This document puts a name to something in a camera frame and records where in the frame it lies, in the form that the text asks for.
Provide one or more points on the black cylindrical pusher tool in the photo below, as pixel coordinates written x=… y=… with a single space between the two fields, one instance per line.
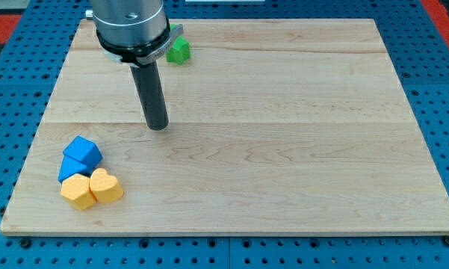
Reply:
x=148 y=84

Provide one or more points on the yellow hexagon block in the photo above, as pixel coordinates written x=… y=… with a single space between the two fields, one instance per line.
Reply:
x=76 y=191

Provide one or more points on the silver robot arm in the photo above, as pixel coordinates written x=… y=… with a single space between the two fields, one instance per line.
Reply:
x=138 y=33

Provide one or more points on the blue cube block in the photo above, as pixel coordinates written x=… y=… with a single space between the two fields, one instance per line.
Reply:
x=84 y=151

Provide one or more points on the green star block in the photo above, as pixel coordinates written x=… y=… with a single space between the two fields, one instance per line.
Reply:
x=179 y=52

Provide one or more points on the yellow heart block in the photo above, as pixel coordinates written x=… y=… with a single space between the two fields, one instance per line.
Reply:
x=105 y=187

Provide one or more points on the blue triangle block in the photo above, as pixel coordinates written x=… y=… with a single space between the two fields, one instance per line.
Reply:
x=70 y=166

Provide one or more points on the light wooden board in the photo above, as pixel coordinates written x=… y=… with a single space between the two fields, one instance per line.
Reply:
x=278 y=127

